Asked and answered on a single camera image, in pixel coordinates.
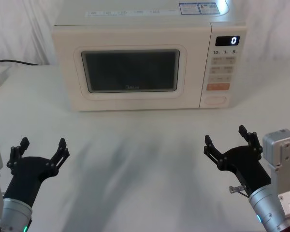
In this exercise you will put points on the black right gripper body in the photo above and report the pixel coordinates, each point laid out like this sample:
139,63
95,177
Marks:
246,166

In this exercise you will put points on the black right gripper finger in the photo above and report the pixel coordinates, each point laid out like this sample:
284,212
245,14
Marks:
252,141
212,149

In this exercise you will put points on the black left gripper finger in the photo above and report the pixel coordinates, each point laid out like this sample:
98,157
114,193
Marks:
60,152
17,151

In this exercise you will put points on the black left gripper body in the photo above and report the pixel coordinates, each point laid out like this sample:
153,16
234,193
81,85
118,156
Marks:
26,178

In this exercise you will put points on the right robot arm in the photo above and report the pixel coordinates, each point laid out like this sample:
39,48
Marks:
280,169

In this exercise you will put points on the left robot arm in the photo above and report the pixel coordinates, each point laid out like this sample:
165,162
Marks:
14,212

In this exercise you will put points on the white table cloth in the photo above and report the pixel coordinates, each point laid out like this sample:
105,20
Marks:
145,149

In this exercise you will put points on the white curtain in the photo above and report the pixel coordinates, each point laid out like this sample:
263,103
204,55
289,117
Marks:
19,29

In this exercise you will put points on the cream microwave oven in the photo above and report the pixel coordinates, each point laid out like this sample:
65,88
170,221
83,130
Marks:
135,31

